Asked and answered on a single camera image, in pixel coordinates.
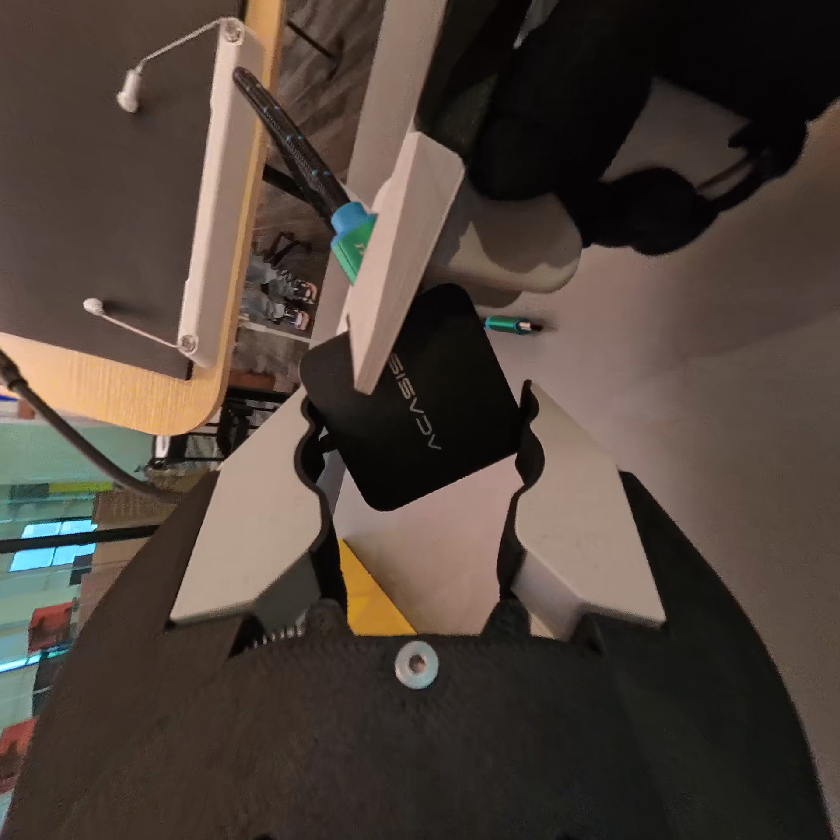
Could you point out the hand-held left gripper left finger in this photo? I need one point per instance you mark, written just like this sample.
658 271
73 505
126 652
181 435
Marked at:
256 525

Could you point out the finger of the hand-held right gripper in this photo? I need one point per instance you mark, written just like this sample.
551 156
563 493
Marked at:
512 243
400 262

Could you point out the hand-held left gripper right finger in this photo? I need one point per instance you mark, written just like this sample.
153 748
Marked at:
584 525

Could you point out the yellow plastic bin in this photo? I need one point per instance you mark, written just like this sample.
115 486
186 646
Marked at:
371 604

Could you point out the white metal board stand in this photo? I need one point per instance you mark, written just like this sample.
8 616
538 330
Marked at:
223 197

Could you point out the wood-edged dark board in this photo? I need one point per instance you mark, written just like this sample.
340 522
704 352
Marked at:
98 197

